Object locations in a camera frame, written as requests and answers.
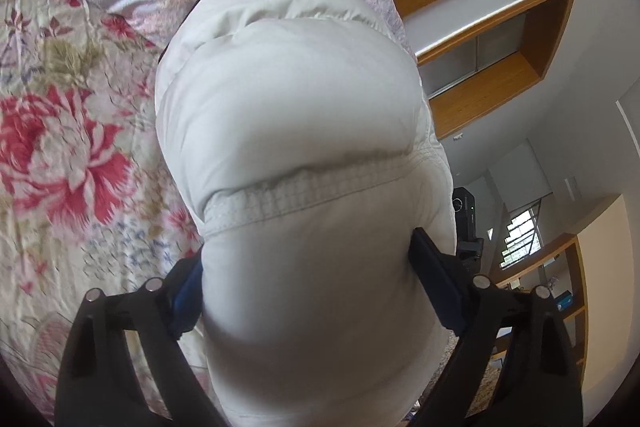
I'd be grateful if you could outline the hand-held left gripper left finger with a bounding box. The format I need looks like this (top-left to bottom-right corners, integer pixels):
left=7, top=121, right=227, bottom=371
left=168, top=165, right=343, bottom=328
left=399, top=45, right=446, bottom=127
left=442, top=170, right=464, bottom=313
left=56, top=257, right=206, bottom=427

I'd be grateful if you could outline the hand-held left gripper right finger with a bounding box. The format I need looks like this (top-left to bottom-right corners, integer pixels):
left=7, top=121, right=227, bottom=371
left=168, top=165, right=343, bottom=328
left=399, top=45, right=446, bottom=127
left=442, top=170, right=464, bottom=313
left=409, top=227, right=585, bottom=427

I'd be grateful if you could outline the white puffer jacket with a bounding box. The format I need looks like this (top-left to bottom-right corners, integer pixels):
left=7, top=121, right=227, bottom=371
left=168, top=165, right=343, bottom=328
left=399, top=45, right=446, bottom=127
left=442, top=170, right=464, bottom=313
left=154, top=0, right=458, bottom=427

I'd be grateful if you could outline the barred window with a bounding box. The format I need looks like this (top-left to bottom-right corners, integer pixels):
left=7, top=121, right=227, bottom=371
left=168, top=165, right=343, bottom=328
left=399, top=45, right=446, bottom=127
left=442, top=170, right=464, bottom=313
left=499, top=201, right=545, bottom=269

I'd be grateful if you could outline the wooden bookshelf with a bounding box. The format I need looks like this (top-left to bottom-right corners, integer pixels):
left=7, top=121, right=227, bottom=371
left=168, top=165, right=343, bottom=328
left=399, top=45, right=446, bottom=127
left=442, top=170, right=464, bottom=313
left=492, top=232, right=589, bottom=370

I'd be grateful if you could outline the floral bed sheet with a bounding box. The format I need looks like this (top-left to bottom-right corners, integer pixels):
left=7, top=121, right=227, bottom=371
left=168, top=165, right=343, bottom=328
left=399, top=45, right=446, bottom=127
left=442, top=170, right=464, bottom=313
left=0, top=0, right=211, bottom=425

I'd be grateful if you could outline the wooden wall niche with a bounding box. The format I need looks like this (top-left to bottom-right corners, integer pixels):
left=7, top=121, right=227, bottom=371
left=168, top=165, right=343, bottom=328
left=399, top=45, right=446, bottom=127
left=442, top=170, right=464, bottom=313
left=379, top=0, right=617, bottom=140

